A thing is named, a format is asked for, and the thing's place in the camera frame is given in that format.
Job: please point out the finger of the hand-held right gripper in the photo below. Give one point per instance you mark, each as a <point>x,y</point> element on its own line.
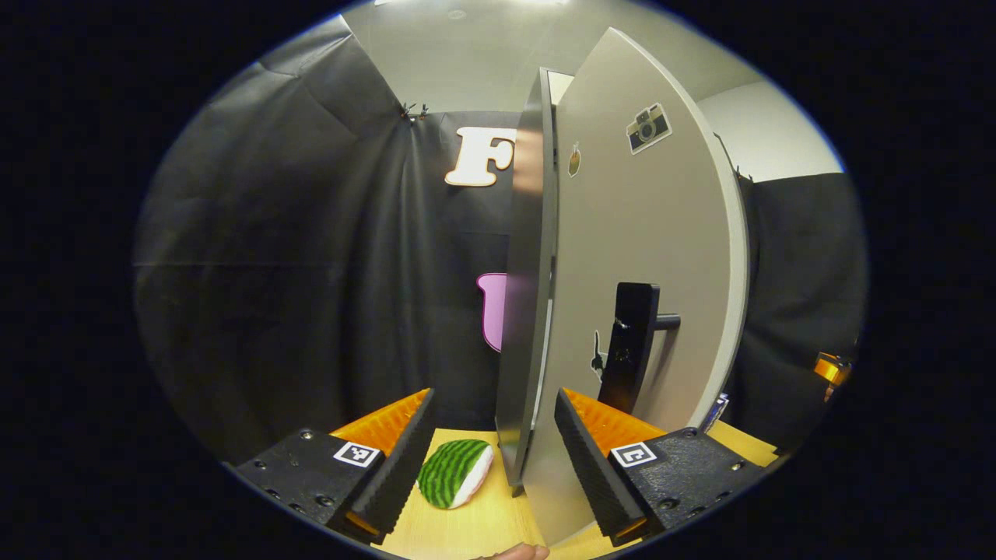
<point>831,369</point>

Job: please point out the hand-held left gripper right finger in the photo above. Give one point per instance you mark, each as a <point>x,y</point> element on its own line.
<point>599,467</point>

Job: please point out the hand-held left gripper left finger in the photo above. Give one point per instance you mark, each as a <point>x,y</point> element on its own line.
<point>389,467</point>

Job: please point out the white shoe cabinet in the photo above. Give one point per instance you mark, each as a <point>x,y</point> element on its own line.
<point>529,311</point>

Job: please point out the white shoe cabinet door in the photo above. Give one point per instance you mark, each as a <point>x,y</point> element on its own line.
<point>646,233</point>

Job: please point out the watermelon slice toy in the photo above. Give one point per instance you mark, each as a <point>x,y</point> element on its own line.
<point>451,474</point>

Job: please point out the black backdrop cloth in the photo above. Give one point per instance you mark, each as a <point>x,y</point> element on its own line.
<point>272,272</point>

